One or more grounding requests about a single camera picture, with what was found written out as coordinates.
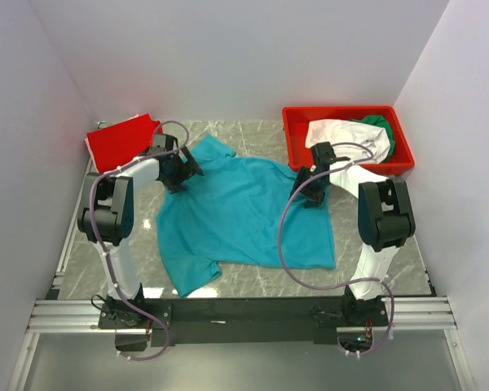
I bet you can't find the red plastic bin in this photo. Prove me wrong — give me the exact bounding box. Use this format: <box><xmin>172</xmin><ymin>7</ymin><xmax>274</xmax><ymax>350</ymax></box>
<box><xmin>282</xmin><ymin>106</ymin><xmax>415</xmax><ymax>176</ymax></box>

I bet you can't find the teal t-shirt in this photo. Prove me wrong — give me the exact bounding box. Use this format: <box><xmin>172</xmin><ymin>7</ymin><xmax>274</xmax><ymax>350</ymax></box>
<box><xmin>156</xmin><ymin>134</ymin><xmax>336</xmax><ymax>297</ymax></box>

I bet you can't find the folded red t-shirt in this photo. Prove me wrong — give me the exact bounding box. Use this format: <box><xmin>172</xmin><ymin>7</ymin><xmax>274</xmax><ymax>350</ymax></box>
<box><xmin>85</xmin><ymin>114</ymin><xmax>160</xmax><ymax>173</ymax></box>

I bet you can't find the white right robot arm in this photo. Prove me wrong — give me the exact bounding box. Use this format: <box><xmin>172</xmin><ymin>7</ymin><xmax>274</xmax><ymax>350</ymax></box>
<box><xmin>289</xmin><ymin>142</ymin><xmax>416</xmax><ymax>325</ymax></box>

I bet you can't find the aluminium frame rail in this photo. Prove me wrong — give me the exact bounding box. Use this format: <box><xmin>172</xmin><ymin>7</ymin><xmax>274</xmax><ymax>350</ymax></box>
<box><xmin>6</xmin><ymin>158</ymin><xmax>478</xmax><ymax>391</ymax></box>

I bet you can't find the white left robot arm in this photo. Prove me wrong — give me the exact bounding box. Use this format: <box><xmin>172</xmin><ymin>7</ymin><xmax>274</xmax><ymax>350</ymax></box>
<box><xmin>77</xmin><ymin>134</ymin><xmax>203</xmax><ymax>327</ymax></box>

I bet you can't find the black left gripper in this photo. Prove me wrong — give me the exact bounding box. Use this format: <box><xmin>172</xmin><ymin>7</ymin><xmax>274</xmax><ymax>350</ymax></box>
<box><xmin>161</xmin><ymin>147</ymin><xmax>202</xmax><ymax>194</ymax></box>

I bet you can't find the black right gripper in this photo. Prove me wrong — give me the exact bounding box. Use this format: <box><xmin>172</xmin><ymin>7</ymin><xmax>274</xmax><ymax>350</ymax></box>
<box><xmin>289</xmin><ymin>165</ymin><xmax>328</xmax><ymax>209</ymax></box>

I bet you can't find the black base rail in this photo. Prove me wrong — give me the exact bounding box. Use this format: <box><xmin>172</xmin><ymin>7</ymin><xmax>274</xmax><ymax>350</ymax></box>
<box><xmin>98</xmin><ymin>296</ymin><xmax>392</xmax><ymax>350</ymax></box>

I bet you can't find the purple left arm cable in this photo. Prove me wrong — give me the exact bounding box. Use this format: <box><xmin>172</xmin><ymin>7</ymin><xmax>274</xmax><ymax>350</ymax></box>
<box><xmin>89</xmin><ymin>120</ymin><xmax>191</xmax><ymax>362</ymax></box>

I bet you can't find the crumpled white t-shirt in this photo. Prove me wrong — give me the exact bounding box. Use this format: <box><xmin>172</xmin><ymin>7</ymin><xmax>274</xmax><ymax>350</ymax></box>
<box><xmin>305</xmin><ymin>119</ymin><xmax>381</xmax><ymax>164</ymax></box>

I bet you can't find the green t-shirt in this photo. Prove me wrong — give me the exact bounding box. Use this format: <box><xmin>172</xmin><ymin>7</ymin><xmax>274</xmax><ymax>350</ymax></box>
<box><xmin>351</xmin><ymin>115</ymin><xmax>396</xmax><ymax>162</ymax></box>

